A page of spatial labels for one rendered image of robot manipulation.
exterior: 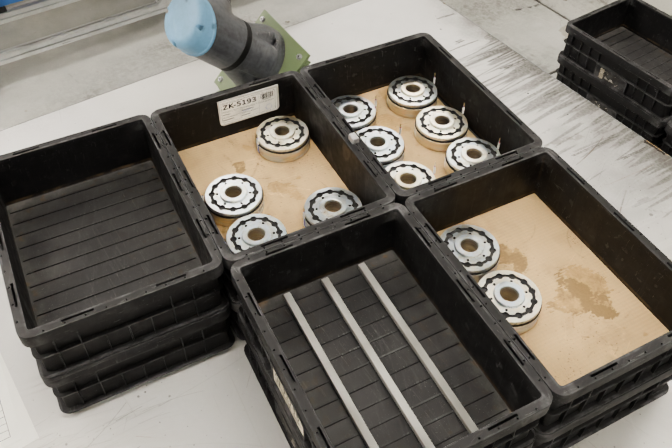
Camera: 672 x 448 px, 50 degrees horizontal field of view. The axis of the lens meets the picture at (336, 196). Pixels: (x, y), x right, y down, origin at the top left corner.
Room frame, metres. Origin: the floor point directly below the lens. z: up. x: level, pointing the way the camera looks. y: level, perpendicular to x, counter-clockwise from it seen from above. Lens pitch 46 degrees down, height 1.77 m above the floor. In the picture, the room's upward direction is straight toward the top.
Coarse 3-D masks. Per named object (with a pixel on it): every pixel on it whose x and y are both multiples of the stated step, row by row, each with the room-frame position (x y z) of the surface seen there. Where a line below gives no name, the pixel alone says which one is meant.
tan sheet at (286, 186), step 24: (216, 144) 1.05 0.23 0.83; (240, 144) 1.05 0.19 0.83; (312, 144) 1.06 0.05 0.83; (192, 168) 0.98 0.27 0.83; (216, 168) 0.99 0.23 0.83; (240, 168) 0.99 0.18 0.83; (264, 168) 0.99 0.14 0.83; (288, 168) 0.99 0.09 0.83; (312, 168) 0.99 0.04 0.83; (264, 192) 0.92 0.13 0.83; (288, 192) 0.92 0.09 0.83; (312, 192) 0.92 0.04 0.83; (288, 216) 0.86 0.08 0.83
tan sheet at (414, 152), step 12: (372, 96) 1.21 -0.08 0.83; (384, 96) 1.21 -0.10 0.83; (384, 108) 1.17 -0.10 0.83; (384, 120) 1.13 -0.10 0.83; (396, 120) 1.13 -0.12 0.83; (408, 120) 1.13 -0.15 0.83; (408, 132) 1.09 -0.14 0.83; (468, 132) 1.09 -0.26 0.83; (408, 144) 1.06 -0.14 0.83; (420, 144) 1.06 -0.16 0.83; (408, 156) 1.02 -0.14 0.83; (420, 156) 1.02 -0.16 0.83; (432, 156) 1.02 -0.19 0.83; (444, 156) 1.02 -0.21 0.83; (432, 168) 0.99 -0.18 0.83
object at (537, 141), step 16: (368, 48) 1.24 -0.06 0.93; (384, 48) 1.24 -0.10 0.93; (320, 64) 1.18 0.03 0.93; (320, 96) 1.08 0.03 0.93; (336, 112) 1.03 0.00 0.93; (512, 112) 1.04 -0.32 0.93; (352, 128) 0.99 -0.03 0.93; (528, 128) 0.99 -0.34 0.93; (528, 144) 0.95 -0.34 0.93; (496, 160) 0.91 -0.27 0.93; (384, 176) 0.86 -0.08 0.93; (448, 176) 0.87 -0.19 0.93; (400, 192) 0.83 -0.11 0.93; (416, 192) 0.83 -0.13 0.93
